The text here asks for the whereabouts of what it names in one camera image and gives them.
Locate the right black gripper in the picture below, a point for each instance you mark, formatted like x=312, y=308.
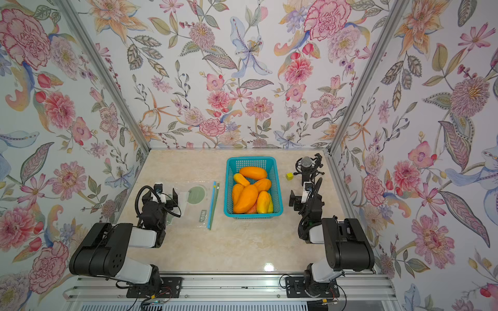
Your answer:
x=298, y=202

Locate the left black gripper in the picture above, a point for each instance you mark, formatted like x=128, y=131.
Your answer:
x=170, y=206

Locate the clear blue-zip bag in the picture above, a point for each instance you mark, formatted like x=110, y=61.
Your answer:
x=195, y=200

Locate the teal plastic basket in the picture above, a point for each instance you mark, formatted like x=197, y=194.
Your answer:
x=233, y=166

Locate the large orange mango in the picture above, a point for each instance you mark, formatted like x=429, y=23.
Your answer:
x=247, y=199

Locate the small yellow-orange mango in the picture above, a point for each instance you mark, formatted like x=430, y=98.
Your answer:
x=241, y=180

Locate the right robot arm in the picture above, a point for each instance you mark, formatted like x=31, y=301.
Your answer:
x=345, y=244

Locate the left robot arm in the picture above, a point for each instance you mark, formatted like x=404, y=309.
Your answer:
x=103, y=252

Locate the red mango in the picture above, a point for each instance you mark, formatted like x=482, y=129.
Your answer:
x=253, y=210

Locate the clear green-zip bag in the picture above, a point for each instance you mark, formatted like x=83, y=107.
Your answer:
x=214, y=206

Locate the black microphone on stand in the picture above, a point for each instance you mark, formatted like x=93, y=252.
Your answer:
x=309, y=168

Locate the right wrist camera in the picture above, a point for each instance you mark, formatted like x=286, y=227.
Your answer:
x=308, y=187

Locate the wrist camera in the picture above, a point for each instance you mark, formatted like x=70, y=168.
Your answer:
x=159, y=195
x=308, y=187

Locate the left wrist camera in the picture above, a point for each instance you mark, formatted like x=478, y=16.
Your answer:
x=159, y=195

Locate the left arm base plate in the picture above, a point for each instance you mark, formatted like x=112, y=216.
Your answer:
x=166, y=287

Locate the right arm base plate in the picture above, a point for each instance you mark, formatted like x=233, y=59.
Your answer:
x=298, y=287

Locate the aluminium front rail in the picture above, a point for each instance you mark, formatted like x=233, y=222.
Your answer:
x=234, y=287

